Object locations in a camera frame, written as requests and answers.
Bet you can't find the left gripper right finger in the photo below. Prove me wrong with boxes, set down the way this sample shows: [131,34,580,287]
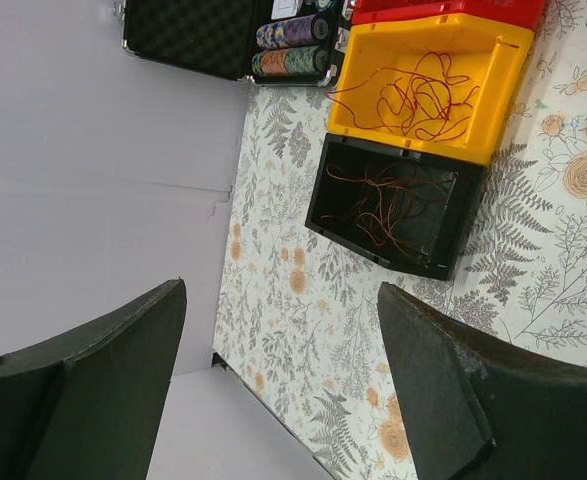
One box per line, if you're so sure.
[378,283,587,479]

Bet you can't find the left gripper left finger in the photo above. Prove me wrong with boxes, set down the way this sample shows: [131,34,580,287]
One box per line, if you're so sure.
[0,279,187,479]

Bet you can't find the copper wires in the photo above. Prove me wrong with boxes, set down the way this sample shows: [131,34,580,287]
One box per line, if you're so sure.
[320,162,459,261]

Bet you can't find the black bin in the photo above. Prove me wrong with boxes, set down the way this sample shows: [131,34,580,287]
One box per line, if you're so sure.
[305,134,488,280]

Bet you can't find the dark red wires yellow bin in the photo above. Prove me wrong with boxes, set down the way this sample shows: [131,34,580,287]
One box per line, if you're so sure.
[327,51,480,143]

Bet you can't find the floral table mat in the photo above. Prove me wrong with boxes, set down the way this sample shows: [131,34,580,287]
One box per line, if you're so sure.
[213,1,587,479]

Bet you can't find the black poker chip case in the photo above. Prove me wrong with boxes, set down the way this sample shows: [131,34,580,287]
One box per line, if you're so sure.
[114,1,353,87]

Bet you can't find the playing card deck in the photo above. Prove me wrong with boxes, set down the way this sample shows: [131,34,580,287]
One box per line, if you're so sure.
[271,0,303,20]

